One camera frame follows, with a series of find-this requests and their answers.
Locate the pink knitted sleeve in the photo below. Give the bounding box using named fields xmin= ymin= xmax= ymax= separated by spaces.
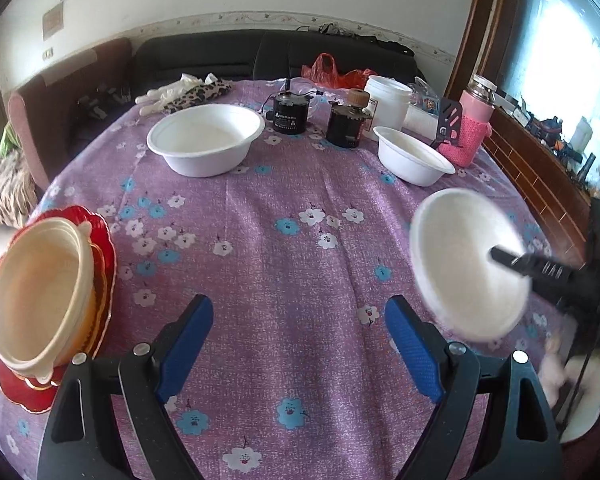
xmin=437 ymin=114 xmax=493 ymax=168

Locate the clear blister pack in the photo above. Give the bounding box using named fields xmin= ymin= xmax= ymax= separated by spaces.
xmin=407 ymin=76 xmax=443 ymax=111

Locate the window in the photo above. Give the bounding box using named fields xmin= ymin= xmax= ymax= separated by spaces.
xmin=495 ymin=0 xmax=600 ymax=131

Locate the leopard print cloth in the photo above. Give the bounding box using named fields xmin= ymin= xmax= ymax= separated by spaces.
xmin=162 ymin=76 xmax=232 ymax=113

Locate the purple floral tablecloth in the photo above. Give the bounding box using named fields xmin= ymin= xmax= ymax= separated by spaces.
xmin=0 ymin=77 xmax=596 ymax=480

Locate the person's right hand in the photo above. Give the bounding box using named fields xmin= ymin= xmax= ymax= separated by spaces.
xmin=539 ymin=335 xmax=576 ymax=406

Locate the black garment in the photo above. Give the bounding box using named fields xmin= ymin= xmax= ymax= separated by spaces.
xmin=320 ymin=22 xmax=416 ymax=56

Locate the brown chair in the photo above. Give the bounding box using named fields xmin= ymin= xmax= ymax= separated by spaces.
xmin=7 ymin=37 xmax=133 ymax=191

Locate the red plastic plate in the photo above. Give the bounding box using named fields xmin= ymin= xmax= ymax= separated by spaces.
xmin=0 ymin=204 xmax=118 ymax=415

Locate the black spatula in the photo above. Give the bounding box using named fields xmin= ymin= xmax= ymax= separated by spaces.
xmin=431 ymin=97 xmax=466 ymax=150

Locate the cream plastic bowl stack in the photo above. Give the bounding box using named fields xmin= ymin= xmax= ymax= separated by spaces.
xmin=0 ymin=220 xmax=101 ymax=391

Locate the black canister with brown cap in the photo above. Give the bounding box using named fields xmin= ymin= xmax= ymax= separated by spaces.
xmin=326 ymin=88 xmax=373 ymax=150

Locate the white plastic jar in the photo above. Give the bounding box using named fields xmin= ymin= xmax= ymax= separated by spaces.
xmin=364 ymin=75 xmax=413 ymax=131

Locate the wall plaque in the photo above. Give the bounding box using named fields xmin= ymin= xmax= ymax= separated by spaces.
xmin=42 ymin=2 xmax=65 ymax=39

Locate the black cylindrical motor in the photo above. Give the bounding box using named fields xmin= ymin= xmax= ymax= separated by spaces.
xmin=271 ymin=77 xmax=312 ymax=135

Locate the pink thermos flask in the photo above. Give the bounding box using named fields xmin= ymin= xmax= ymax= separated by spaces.
xmin=460 ymin=74 xmax=497 ymax=121

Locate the woven straw cushion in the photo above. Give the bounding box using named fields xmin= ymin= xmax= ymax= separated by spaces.
xmin=0 ymin=150 xmax=36 ymax=226

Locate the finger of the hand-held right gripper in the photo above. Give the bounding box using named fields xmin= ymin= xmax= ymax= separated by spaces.
xmin=490 ymin=244 xmax=577 ymax=289

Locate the red plastic bag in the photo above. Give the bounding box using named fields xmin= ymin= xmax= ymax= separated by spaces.
xmin=300 ymin=53 xmax=378 ymax=92

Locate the black flashlight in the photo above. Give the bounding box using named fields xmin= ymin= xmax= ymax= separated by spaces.
xmin=577 ymin=152 xmax=597 ymax=181

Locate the large white paper bowl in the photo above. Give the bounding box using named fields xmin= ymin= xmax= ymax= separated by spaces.
xmin=409 ymin=187 xmax=532 ymax=342

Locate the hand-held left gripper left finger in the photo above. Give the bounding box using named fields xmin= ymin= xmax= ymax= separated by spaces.
xmin=36 ymin=293 xmax=215 ymax=480

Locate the wooden brick-pattern cabinet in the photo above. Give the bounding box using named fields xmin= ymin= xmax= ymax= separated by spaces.
xmin=447 ymin=0 xmax=600 ymax=273

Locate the green cloth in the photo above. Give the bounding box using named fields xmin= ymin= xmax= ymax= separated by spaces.
xmin=0 ymin=122 xmax=18 ymax=161

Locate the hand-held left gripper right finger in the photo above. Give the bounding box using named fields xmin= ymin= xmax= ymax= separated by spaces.
xmin=384 ymin=295 xmax=563 ymax=480

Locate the dark clutter pile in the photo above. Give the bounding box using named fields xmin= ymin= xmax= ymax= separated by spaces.
xmin=77 ymin=85 xmax=131 ymax=121

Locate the white glove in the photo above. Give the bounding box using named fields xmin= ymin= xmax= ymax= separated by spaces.
xmin=136 ymin=73 xmax=216 ymax=115

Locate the black sofa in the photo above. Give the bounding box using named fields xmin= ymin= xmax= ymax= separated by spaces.
xmin=75 ymin=29 xmax=426 ymax=126

